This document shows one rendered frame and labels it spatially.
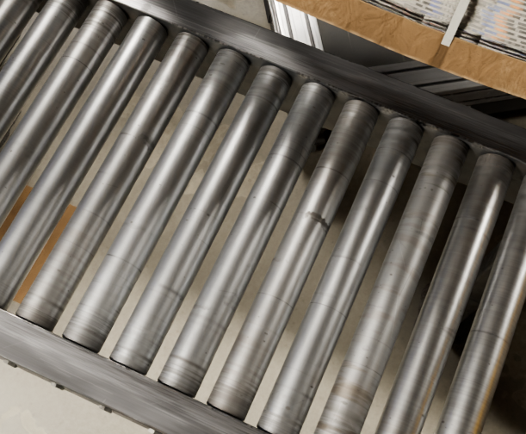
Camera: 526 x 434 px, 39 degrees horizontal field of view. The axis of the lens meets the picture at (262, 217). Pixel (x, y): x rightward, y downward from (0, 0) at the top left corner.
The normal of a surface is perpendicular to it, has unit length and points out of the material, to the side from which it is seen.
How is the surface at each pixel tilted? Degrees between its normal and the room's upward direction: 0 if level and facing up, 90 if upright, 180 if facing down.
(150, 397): 0
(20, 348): 0
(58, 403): 0
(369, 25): 72
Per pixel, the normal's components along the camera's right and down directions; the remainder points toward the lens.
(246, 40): 0.02, -0.36
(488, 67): -0.35, 0.68
